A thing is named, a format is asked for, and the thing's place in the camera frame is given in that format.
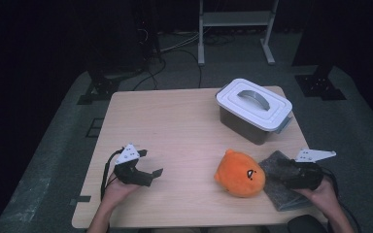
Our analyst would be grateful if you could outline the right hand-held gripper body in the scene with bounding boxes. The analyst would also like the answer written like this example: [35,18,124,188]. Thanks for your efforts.
[286,148,337,190]

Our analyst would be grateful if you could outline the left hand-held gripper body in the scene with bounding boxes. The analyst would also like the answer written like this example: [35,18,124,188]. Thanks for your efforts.
[114,143,153,187]

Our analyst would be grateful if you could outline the grey fluffy cloth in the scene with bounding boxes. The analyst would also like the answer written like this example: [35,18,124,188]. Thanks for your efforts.
[258,150,314,213]

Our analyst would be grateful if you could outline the orange plush toy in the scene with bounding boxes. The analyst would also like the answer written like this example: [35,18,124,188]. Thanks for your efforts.
[214,149,266,199]

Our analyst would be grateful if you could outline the white lid with grey handle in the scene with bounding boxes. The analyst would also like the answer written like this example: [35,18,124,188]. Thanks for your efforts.
[216,78,293,133]

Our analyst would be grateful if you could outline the grey plastic storage box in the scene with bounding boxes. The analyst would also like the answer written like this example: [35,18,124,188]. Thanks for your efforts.
[219,105,294,146]

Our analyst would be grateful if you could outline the person's right hand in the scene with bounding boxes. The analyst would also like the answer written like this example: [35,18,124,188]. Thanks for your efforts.
[292,177,339,216]

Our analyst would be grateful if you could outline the person's left hand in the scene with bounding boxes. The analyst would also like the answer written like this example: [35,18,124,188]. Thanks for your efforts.
[101,174,142,211]

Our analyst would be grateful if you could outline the black tape strip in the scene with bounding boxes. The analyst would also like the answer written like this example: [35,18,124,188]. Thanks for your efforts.
[69,194,92,207]

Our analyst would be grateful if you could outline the black stand base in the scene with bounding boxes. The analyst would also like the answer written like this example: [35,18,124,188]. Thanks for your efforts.
[294,66,348,101]
[77,74,120,105]

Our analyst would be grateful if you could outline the dark equipment rack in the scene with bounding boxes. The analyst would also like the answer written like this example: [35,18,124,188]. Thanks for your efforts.
[135,0,162,62]

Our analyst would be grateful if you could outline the white metal stand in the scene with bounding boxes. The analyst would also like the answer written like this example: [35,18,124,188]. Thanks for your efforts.
[197,0,280,67]

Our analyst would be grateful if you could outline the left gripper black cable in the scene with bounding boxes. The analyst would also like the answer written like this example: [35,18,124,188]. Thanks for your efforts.
[100,147,125,202]

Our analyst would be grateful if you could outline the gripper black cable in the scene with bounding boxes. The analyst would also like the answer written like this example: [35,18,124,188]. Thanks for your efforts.
[320,166,363,233]
[100,147,125,202]

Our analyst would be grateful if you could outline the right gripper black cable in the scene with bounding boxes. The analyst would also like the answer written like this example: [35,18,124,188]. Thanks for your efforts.
[320,166,363,233]

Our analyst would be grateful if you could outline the black floor cable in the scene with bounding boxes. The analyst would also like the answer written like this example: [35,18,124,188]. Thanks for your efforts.
[161,48,204,89]
[132,57,168,91]

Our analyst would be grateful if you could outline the white floor cables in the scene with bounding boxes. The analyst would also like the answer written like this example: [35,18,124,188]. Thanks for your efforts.
[159,32,202,54]

